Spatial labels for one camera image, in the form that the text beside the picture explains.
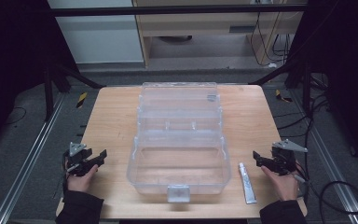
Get black metal stand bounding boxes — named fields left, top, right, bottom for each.
left=248, top=59, right=313, bottom=118
left=43, top=62, right=107, bottom=123

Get clear plastic storage box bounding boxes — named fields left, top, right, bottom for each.
left=126, top=81, right=232, bottom=203

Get silver white ointment tube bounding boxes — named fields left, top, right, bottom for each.
left=238, top=161, right=258, bottom=205

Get black horizontal bar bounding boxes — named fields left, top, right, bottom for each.
left=47, top=5, right=310, bottom=17

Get person's left hand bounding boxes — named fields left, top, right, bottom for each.
left=65, top=163, right=100, bottom=193

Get dark curtain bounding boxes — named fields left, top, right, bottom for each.
left=0, top=0, right=79, bottom=152
left=287, top=0, right=358, bottom=171

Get thin black floor cable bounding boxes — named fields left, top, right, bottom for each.
left=5, top=105, right=28, bottom=126

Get black looped cable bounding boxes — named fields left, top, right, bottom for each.
left=293, top=172, right=358, bottom=217

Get light wooden desk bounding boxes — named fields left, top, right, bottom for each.
left=132, top=0, right=306, bottom=68

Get black hanging cables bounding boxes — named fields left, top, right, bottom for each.
left=249, top=11, right=294, bottom=68

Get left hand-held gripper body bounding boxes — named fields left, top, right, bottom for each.
left=63, top=142, right=94, bottom=177

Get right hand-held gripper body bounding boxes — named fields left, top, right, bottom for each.
left=271, top=138, right=309, bottom=176

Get person's right hand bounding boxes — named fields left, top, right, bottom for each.
left=260, top=164, right=299, bottom=202

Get black floor cables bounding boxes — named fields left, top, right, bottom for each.
left=272, top=73, right=332, bottom=139

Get white cabinet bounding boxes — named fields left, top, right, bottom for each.
left=47, top=0, right=145, bottom=65

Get aluminium floor rail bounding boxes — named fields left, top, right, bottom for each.
left=290, top=91, right=358, bottom=224
left=0, top=92, right=67, bottom=224

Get yellow black tape strip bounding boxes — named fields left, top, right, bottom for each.
left=76, top=91, right=89, bottom=109
left=274, top=89, right=294, bottom=104

